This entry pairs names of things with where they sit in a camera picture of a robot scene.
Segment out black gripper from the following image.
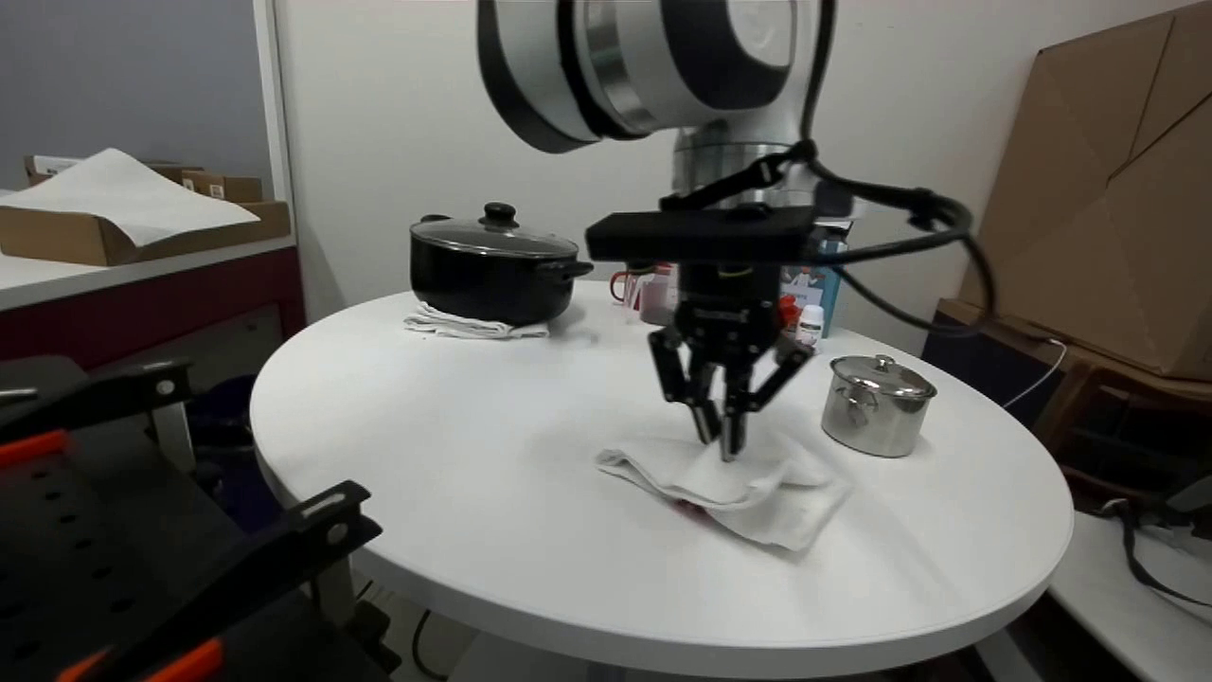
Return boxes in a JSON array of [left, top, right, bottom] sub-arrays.
[[649, 261, 814, 463]]

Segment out white cloth with red stripes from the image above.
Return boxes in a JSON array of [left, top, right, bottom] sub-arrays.
[[593, 429, 847, 558]]

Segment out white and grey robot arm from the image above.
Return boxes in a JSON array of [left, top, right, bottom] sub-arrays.
[[477, 0, 827, 458]]

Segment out white cloth under black pot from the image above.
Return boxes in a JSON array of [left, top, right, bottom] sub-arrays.
[[404, 308, 551, 342]]

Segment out blue printed carton box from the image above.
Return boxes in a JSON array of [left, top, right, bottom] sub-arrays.
[[780, 221, 847, 338]]

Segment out pink mug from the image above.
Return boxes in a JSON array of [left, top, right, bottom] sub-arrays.
[[606, 264, 678, 324]]

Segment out small stainless steel pot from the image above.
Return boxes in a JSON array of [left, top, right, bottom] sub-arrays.
[[823, 352, 934, 458]]

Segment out black cooking pot with lid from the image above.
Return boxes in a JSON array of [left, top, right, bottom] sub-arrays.
[[409, 201, 591, 324]]

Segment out large brown cardboard box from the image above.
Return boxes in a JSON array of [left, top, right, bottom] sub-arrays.
[[982, 0, 1212, 380]]

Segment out flat cardboard tray with paper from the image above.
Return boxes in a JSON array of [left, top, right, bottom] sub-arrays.
[[0, 148, 293, 264]]

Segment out red and white side desk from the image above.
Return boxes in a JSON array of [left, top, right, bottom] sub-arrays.
[[0, 239, 307, 366]]

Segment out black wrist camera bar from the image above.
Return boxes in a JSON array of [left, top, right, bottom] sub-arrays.
[[587, 207, 823, 264]]

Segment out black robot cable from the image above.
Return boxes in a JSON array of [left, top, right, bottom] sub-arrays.
[[658, 0, 1001, 342]]

